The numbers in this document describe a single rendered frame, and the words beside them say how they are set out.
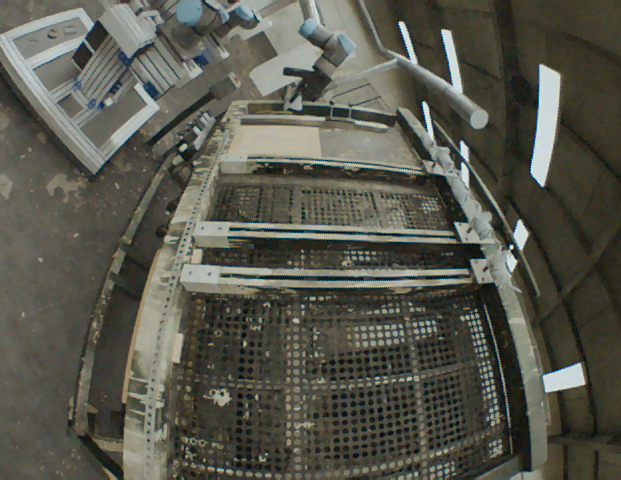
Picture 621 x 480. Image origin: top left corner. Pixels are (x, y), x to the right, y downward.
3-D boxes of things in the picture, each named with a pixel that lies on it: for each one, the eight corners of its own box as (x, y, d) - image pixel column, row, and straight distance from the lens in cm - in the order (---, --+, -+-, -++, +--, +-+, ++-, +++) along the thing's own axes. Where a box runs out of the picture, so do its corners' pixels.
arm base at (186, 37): (165, 28, 123) (183, 14, 119) (180, 25, 136) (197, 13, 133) (184, 53, 120) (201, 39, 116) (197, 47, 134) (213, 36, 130)
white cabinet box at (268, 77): (254, 68, 598) (340, 29, 580) (267, 88, 605) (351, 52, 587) (248, 74, 539) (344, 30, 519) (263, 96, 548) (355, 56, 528)
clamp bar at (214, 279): (191, 270, 90) (167, 225, 72) (487, 272, 119) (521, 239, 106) (185, 296, 86) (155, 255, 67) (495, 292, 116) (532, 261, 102)
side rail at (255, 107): (249, 113, 197) (249, 100, 192) (391, 124, 208) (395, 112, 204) (248, 116, 191) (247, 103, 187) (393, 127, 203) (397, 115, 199)
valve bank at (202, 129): (187, 116, 181) (213, 97, 170) (199, 131, 184) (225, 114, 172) (155, 158, 142) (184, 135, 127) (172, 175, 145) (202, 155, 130)
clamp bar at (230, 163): (225, 163, 129) (219, 121, 117) (443, 179, 151) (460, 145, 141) (220, 176, 121) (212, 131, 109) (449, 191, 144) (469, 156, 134)
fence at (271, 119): (242, 120, 172) (242, 115, 170) (384, 129, 179) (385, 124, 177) (241, 123, 167) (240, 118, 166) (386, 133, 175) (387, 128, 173)
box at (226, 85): (212, 84, 194) (232, 71, 188) (221, 96, 196) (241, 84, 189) (207, 89, 184) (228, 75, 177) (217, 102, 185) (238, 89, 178)
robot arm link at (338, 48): (339, 32, 98) (358, 46, 98) (320, 53, 99) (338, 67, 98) (338, 30, 91) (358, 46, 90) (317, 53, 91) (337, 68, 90)
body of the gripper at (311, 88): (312, 104, 95) (333, 80, 92) (292, 92, 93) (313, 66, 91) (312, 98, 102) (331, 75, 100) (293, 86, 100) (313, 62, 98)
